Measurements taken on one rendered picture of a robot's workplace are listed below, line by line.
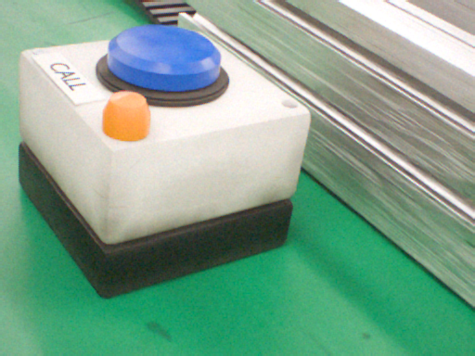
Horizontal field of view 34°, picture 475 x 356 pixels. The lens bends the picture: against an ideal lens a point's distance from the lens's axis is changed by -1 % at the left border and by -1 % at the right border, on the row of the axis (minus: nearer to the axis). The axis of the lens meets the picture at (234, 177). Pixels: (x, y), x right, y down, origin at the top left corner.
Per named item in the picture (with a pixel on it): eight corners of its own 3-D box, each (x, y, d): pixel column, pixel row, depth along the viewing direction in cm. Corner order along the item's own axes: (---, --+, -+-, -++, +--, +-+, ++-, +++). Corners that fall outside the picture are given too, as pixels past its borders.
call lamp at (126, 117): (93, 121, 25) (95, 87, 24) (135, 115, 26) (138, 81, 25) (114, 145, 24) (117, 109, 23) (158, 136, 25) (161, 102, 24)
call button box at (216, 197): (16, 183, 32) (15, 39, 29) (214, 142, 37) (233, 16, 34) (101, 302, 27) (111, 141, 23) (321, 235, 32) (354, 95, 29)
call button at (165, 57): (86, 76, 29) (89, 25, 28) (180, 63, 31) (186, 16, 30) (137, 126, 26) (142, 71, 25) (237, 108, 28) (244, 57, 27)
